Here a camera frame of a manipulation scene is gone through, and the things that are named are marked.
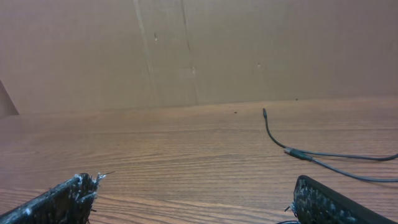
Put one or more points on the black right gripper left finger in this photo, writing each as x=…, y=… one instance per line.
x=68, y=202

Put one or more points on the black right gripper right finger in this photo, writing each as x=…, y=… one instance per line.
x=316, y=203

